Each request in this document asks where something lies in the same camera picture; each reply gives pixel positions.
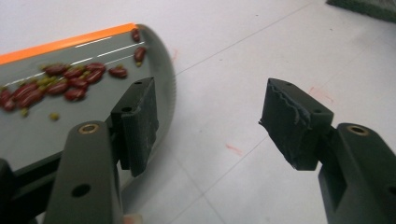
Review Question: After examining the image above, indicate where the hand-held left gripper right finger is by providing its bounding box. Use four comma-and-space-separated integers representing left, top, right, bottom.
258, 77, 396, 224

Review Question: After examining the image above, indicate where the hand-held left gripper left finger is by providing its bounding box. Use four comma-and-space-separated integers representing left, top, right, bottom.
42, 77, 160, 224

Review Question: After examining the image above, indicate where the grey dustpan with orange edge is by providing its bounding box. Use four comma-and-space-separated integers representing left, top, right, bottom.
0, 22, 177, 224

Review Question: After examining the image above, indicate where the pile of mixed beans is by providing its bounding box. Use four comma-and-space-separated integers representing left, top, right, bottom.
0, 27, 148, 121

